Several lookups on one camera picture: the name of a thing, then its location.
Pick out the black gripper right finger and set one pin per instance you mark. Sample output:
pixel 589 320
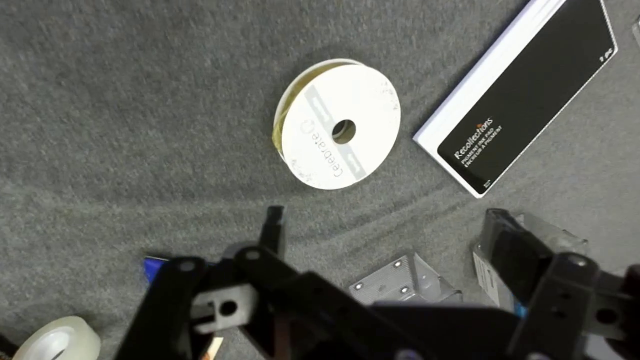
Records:
pixel 517 256

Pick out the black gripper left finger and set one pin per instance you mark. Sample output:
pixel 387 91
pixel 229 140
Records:
pixel 272 233

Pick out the black booklet with white edge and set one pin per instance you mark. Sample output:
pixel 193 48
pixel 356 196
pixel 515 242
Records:
pixel 526 101

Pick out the clear acrylic holder with screws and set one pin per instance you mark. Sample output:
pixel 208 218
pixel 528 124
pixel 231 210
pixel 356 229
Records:
pixel 393 280

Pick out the white ribbon spool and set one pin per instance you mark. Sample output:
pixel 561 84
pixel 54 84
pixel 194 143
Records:
pixel 320 152

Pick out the clear tape roll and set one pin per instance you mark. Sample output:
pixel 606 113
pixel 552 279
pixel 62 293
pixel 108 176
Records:
pixel 72 330

